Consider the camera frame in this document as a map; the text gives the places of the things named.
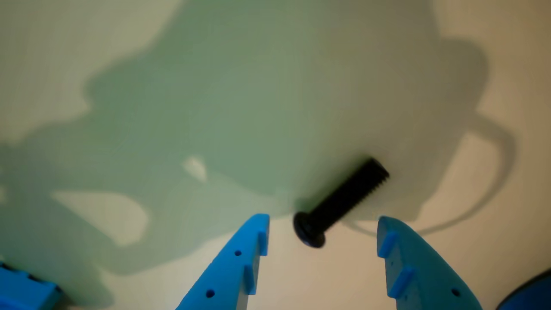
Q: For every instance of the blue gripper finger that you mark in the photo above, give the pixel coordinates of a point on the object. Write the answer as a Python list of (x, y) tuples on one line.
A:
[(228, 271), (426, 275)]

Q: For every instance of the black bolt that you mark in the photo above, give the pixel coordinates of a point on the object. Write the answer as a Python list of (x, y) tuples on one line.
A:
[(340, 200)]

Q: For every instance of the blue round cup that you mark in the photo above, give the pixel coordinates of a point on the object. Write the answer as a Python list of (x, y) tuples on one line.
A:
[(531, 295)]

